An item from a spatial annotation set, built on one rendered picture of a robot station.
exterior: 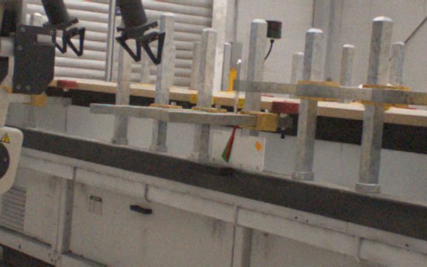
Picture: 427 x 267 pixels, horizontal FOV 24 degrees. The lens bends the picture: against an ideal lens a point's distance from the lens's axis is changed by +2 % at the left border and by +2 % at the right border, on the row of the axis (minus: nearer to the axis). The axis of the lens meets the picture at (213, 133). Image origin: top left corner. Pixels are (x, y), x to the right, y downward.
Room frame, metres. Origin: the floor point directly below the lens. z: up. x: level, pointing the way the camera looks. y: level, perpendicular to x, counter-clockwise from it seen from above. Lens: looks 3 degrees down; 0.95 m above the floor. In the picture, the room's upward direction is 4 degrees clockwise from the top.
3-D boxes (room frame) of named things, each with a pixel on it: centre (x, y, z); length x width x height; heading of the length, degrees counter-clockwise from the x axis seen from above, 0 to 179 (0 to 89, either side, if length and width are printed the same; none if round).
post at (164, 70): (3.35, 0.18, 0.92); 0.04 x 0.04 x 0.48; 35
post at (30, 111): (4.16, 0.76, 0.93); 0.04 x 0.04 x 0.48; 35
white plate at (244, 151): (2.95, -0.07, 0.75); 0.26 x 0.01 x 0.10; 35
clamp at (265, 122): (2.92, -0.12, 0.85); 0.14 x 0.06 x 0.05; 35
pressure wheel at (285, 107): (2.96, -0.21, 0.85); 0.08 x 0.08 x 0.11
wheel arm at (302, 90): (2.48, -0.40, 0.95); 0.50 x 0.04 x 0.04; 125
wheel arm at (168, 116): (2.85, -0.04, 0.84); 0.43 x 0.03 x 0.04; 125
